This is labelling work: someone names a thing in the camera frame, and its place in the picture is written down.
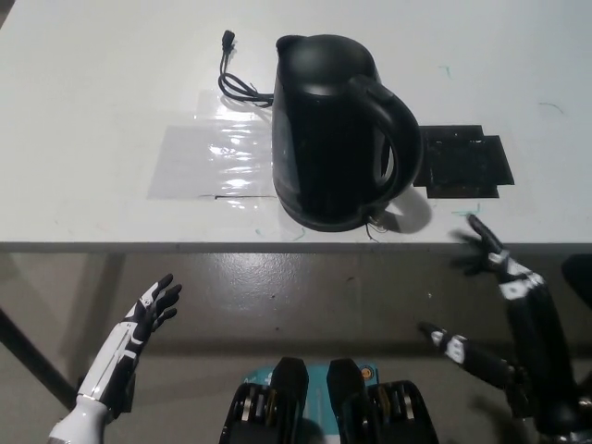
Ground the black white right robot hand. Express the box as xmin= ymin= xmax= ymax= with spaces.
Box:
xmin=417 ymin=214 xmax=580 ymax=436

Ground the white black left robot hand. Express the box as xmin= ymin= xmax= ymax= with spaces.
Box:
xmin=75 ymin=273 xmax=183 ymax=412

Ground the black teal robot body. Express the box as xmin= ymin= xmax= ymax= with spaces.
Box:
xmin=220 ymin=355 xmax=439 ymax=444

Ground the black electric kettle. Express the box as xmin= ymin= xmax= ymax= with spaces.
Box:
xmin=270 ymin=32 xmax=423 ymax=234

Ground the black table leg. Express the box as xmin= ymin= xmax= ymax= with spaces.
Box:
xmin=0 ymin=305 xmax=136 ymax=413

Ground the black square mat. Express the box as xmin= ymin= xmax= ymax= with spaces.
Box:
xmin=412 ymin=124 xmax=517 ymax=201

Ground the clear plastic sheet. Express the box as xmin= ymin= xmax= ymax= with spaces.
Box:
xmin=146 ymin=87 xmax=279 ymax=203

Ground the black power cord with plug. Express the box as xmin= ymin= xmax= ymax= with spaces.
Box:
xmin=216 ymin=29 xmax=276 ymax=109

